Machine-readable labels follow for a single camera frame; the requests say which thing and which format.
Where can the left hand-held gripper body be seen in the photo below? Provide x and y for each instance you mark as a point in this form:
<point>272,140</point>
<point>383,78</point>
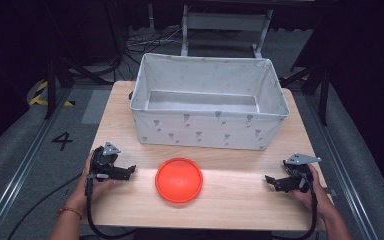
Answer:
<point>104,162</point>

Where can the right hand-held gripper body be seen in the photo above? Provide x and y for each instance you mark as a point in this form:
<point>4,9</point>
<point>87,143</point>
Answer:
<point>299,173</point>

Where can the person's right hand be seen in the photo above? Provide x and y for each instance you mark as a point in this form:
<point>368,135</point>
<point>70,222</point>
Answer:
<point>316,193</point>

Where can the person's left hand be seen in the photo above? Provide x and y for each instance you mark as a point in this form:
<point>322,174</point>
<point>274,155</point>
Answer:
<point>95,188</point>

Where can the yellow black hazard tape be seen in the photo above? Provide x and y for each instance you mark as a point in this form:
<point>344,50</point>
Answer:
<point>41,96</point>

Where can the black metal stand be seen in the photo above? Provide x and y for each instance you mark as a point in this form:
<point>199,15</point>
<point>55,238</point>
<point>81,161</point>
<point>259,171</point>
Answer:
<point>60,76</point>
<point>316,83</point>

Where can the white fabric storage box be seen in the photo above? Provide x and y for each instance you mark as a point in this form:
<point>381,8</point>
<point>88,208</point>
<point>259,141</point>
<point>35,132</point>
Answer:
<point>210,110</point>

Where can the metal floor rail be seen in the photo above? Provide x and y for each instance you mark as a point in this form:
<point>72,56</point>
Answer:
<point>343,166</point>
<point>23,166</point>

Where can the white metal frame stand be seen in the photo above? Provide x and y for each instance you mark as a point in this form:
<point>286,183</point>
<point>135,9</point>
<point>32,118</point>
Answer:
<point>225,25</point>

